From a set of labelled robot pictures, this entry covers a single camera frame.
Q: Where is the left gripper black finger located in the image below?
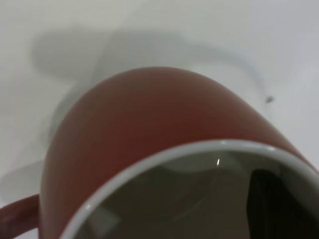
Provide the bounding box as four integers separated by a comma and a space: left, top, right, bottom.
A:
245, 168, 319, 239

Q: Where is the red ceramic mug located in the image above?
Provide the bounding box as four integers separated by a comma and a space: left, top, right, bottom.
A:
0, 66, 319, 239

